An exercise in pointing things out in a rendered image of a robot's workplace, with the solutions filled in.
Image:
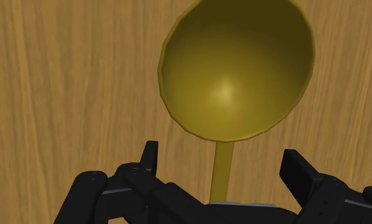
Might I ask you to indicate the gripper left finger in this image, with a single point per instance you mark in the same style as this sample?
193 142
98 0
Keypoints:
133 189

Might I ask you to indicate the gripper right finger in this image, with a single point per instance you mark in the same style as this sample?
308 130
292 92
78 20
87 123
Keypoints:
325 194

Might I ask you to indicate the yellow ladle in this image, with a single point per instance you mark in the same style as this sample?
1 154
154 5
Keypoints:
235 71

